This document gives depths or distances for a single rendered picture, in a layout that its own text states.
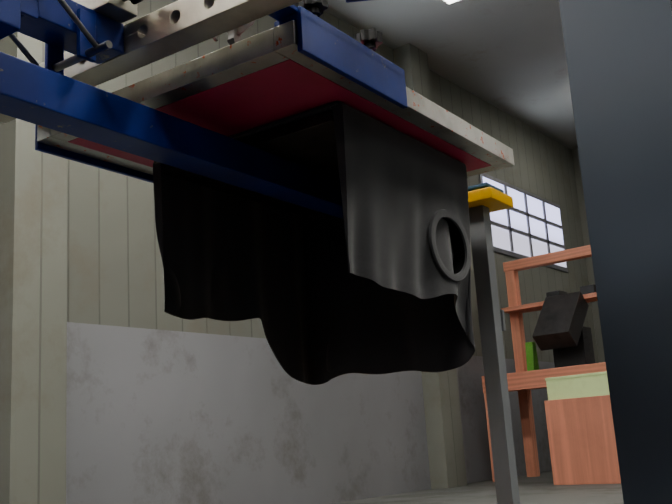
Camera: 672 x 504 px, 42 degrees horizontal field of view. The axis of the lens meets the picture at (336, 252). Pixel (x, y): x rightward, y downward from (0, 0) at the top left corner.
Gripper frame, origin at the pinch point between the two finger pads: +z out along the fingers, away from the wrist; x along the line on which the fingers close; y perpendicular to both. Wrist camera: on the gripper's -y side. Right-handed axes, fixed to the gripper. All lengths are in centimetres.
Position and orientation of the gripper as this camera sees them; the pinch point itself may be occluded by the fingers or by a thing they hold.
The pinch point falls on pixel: (222, 39)
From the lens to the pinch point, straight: 164.9
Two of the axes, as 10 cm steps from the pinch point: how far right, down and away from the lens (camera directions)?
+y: 8.2, -1.8, -5.5
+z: 0.8, 9.8, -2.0
